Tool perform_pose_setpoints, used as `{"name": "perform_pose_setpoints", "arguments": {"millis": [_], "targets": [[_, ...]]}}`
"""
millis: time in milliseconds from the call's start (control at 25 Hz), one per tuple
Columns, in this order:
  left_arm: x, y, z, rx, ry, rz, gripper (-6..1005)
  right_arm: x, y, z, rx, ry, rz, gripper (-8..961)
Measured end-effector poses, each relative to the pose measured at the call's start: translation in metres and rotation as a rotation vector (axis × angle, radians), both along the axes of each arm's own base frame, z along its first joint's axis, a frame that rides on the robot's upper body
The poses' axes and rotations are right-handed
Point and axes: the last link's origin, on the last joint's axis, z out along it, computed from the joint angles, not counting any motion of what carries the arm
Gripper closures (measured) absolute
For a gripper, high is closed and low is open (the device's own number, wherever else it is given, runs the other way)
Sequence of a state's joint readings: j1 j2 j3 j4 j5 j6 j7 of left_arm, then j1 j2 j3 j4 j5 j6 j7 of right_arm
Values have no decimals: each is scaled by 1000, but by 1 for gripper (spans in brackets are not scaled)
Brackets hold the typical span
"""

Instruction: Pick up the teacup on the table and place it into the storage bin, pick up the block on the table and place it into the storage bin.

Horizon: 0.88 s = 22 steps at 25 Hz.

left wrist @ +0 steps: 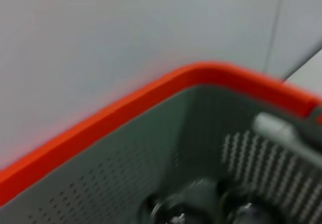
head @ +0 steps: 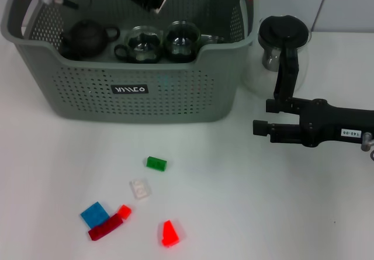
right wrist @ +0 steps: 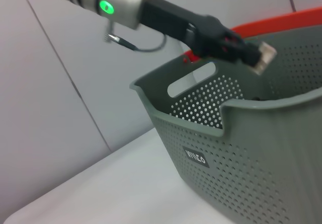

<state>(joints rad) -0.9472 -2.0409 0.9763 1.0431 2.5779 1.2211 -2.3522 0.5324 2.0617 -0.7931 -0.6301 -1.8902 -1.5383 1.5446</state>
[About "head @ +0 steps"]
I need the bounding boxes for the dark red long brick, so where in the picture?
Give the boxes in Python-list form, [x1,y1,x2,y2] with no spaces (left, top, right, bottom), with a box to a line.
[88,214,123,241]

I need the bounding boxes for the right gripper cable connector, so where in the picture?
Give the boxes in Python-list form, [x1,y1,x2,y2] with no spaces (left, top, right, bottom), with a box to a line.
[360,133,374,162]

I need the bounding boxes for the grey perforated storage bin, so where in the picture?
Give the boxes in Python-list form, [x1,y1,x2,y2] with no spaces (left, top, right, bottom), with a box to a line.
[0,0,261,126]

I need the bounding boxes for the small orange-red toy brick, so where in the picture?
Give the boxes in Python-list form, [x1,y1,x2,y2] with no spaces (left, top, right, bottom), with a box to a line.
[117,204,133,220]

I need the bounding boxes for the green toy brick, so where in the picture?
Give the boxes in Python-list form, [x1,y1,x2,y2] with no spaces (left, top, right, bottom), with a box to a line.
[146,156,168,172]

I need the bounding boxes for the clear white toy brick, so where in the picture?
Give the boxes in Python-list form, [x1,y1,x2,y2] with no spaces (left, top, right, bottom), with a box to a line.
[129,178,153,201]

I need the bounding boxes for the black clay teapot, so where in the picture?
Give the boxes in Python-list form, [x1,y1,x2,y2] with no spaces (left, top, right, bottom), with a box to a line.
[60,19,121,61]

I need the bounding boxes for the blue toy brick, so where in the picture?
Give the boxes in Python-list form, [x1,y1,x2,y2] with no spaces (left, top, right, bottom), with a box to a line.
[81,201,109,227]

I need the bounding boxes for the glass carafe black lid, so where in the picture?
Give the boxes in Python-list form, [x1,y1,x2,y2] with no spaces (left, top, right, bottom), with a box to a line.
[241,14,313,105]

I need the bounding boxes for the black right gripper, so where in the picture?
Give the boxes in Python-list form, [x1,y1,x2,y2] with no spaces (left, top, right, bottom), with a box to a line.
[252,96,374,149]

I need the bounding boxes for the red sloped toy brick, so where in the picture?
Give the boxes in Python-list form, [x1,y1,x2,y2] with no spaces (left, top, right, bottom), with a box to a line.
[159,220,181,248]

